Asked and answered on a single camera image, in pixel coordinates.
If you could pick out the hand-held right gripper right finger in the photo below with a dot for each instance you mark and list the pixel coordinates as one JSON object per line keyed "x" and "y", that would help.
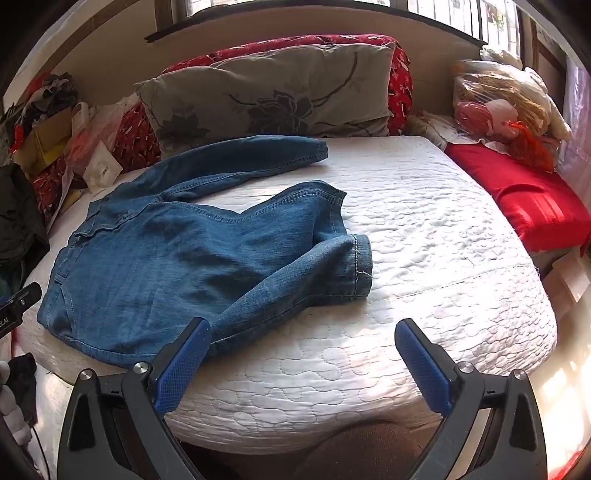
{"x": 422, "y": 364}

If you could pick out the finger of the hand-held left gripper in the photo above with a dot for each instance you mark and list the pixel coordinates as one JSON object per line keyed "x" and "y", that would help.
{"x": 25, "y": 294}

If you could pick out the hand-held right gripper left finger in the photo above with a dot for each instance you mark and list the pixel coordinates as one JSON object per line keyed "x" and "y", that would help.
{"x": 182, "y": 364}

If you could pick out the blue denim pants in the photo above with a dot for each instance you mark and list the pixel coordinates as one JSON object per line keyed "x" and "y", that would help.
{"x": 184, "y": 258}

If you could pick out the black cloth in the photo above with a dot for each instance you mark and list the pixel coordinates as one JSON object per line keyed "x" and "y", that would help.
{"x": 23, "y": 383}

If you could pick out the dark green garment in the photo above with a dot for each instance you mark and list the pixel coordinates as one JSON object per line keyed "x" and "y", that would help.
{"x": 18, "y": 217}

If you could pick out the white quilted mattress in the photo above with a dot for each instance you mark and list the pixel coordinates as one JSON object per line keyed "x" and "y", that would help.
{"x": 438, "y": 258}

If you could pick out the white flat packet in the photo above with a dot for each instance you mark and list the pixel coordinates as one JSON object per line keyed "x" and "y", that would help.
{"x": 102, "y": 168}

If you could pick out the cardboard box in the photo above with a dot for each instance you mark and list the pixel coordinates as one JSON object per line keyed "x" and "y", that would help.
{"x": 44, "y": 138}

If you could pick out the clear plastic bag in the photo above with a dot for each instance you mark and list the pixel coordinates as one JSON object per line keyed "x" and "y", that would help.
{"x": 94, "y": 129}

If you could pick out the red floral cloth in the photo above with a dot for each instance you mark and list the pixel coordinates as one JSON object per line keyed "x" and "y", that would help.
{"x": 134, "y": 134}

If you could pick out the pile of mixed clothes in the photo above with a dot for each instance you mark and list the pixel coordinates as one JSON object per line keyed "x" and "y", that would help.
{"x": 48, "y": 94}

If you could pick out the plain red cushion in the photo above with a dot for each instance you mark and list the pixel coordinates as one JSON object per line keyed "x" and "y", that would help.
{"x": 531, "y": 194}

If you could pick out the plastic bag of stuffed toys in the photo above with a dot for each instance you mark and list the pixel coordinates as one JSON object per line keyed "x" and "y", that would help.
{"x": 503, "y": 115}

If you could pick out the red floral pillow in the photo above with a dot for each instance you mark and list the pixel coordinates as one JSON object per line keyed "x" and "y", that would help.
{"x": 401, "y": 78}

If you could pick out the grey floral pillow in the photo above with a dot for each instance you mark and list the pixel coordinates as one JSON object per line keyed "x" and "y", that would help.
{"x": 277, "y": 92}

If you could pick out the barred window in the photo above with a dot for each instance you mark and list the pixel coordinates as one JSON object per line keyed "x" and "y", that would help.
{"x": 443, "y": 18}

